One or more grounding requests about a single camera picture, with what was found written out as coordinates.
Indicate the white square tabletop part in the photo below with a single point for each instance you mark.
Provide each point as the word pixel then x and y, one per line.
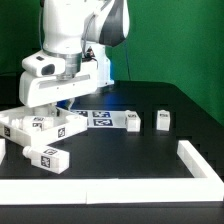
pixel 66 124

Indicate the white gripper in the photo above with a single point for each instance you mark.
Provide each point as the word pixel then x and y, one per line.
pixel 40 83

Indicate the white AprilTag sheet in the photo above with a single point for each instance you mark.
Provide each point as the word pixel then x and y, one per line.
pixel 103 119

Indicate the white block left edge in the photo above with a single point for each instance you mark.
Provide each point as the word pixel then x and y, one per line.
pixel 2 150

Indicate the white U-shaped obstacle fence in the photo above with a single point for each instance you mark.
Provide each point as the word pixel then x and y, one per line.
pixel 203 186

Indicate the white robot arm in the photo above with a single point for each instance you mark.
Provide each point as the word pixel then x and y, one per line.
pixel 72 60

